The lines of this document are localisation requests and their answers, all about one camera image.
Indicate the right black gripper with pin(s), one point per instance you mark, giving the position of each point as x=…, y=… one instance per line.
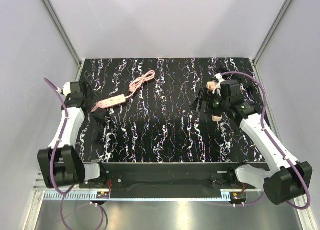
x=204, y=95

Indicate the pink plug adapter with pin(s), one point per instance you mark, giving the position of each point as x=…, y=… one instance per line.
x=211, y=86

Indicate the wooden red socket power strip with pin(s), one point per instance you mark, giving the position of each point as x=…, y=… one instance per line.
x=216, y=118

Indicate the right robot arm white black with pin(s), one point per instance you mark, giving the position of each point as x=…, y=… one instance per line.
x=287, y=177

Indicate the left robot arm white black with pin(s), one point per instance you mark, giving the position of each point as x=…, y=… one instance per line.
x=59, y=163

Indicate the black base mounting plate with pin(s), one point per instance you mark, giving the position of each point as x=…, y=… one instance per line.
x=125, y=176

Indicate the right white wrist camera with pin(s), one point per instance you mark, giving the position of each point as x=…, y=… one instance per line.
x=217, y=88

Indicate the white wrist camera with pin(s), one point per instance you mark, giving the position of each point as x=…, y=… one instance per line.
x=217, y=88
x=65, y=90

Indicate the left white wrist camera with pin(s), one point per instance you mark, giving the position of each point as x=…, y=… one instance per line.
x=65, y=90

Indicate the grey slotted cable duct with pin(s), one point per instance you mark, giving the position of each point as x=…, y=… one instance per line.
x=78, y=195

